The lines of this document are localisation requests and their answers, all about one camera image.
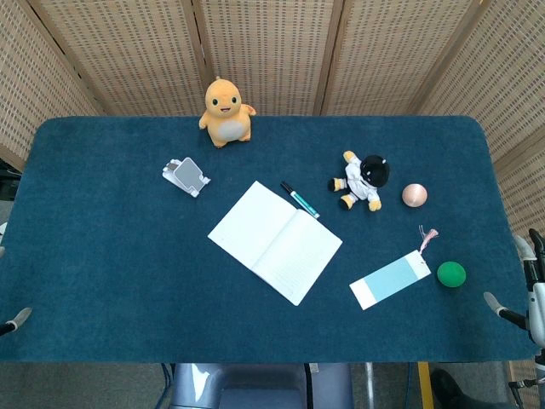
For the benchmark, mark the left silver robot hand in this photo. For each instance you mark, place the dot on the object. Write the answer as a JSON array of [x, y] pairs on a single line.
[[17, 318]]

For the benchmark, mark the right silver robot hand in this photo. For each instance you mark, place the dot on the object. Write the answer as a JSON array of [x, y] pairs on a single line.
[[536, 298]]

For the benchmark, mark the light blue tasselled bookmark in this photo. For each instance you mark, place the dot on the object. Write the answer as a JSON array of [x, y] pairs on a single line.
[[387, 279]]

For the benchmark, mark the open white lined notebook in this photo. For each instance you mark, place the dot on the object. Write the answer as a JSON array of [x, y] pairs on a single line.
[[272, 243]]

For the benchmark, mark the green ball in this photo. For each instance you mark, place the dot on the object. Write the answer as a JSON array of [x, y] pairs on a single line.
[[451, 275]]

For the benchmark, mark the dark blue table mat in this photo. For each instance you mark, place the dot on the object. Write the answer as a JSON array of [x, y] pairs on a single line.
[[127, 255]]

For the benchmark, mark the copper pink ball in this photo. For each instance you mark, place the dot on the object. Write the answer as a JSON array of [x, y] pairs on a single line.
[[414, 196]]

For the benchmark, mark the astronaut plush doll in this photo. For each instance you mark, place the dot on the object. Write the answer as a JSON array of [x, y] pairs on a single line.
[[362, 179]]

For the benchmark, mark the white folding phone stand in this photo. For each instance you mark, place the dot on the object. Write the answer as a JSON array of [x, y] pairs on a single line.
[[187, 174]]

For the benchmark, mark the blue-grey robot torso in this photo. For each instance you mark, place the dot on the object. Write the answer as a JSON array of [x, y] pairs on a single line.
[[255, 387]]

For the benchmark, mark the teal black marker pen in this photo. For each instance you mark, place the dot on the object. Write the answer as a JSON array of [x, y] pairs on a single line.
[[300, 200]]

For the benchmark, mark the orange dinosaur plush toy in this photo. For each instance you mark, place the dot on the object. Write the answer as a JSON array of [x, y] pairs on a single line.
[[223, 123]]

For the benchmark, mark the dark metal frame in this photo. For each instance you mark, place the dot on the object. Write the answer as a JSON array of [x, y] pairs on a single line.
[[8, 179]]

